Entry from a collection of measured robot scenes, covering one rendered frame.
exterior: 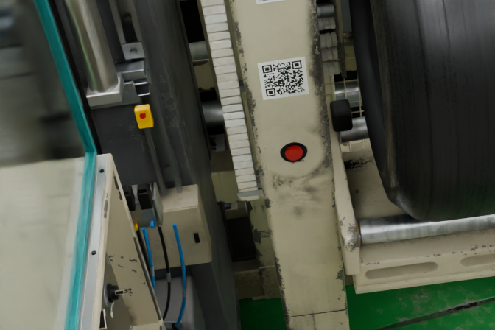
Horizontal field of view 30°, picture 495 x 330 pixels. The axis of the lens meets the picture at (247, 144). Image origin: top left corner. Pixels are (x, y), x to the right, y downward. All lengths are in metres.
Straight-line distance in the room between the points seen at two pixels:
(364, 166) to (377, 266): 0.32
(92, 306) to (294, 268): 0.72
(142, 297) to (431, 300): 1.33
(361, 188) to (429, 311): 0.88
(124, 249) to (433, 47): 0.56
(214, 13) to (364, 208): 0.59
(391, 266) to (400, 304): 1.04
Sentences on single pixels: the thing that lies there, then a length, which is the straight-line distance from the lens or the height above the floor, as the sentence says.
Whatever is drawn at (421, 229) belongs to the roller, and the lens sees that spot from 1.65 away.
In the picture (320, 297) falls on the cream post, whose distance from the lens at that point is 1.86.
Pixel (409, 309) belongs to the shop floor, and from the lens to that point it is 2.69.
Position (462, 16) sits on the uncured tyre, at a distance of 1.29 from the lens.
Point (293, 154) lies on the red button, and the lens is 1.58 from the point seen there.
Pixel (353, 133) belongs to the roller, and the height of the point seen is 0.91.
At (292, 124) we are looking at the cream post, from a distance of 1.54.
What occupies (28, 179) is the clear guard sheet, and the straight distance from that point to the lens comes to 1.01.
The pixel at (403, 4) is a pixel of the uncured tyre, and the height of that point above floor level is 1.40.
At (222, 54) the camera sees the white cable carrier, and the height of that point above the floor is 1.27.
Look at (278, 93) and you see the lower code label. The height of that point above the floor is 1.19.
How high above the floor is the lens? 2.11
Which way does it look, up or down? 41 degrees down
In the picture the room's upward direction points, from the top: 10 degrees counter-clockwise
